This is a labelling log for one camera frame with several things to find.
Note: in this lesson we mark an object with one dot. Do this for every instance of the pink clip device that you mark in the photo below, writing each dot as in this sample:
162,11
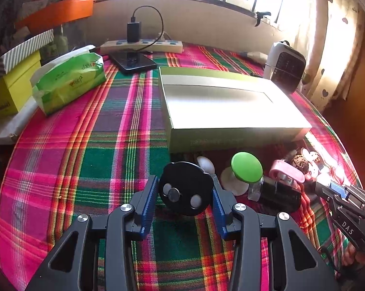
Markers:
285,173
314,164

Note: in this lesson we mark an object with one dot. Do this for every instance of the white power strip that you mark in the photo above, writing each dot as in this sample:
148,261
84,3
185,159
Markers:
167,46

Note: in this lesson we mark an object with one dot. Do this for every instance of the heart-patterned curtain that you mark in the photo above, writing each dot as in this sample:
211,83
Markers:
335,43

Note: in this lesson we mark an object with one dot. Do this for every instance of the black window handle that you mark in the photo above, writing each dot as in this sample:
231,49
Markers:
260,16

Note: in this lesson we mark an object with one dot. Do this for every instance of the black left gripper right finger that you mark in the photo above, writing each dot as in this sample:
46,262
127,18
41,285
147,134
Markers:
294,263

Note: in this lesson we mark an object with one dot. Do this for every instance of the plaid tablecloth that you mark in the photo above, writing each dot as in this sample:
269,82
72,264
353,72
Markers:
92,155

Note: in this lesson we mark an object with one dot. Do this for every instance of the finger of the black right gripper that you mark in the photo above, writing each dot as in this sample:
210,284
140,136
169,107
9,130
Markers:
326,188

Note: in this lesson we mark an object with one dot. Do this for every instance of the black rectangular flashlight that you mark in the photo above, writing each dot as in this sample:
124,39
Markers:
275,194

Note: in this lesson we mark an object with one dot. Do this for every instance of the white mushroom-shaped knob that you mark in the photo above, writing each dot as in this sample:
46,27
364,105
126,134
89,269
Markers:
230,182

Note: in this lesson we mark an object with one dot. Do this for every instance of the black charger with cable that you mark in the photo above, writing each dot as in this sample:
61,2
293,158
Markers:
134,28

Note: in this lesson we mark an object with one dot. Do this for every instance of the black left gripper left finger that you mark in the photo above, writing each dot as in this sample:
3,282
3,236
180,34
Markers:
72,264

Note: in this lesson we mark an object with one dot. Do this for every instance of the white black mini heater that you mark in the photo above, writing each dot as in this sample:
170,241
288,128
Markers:
284,66

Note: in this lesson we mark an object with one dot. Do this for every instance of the brown walnut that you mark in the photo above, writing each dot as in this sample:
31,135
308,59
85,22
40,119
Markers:
300,163

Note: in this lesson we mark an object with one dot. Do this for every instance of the green tissue pack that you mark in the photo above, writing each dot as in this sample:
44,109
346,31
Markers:
66,78

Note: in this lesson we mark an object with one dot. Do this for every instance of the black round disc holder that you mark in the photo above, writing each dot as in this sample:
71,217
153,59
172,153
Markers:
185,188

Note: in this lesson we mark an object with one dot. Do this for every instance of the yellow box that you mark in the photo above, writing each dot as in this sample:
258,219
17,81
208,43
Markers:
15,87

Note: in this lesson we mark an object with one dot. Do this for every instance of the striped grey box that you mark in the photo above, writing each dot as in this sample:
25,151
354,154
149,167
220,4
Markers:
14,56

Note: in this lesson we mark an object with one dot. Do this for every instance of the black smartphone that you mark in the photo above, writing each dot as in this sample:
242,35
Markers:
132,62

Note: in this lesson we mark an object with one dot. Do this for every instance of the orange tray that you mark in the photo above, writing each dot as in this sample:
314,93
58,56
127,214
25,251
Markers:
56,14

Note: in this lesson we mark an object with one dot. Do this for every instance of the green-lined cardboard box tray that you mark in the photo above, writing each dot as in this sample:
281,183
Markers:
213,110

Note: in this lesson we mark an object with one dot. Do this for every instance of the green mushroom-shaped knob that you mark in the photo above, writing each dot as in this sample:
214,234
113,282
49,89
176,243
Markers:
246,167

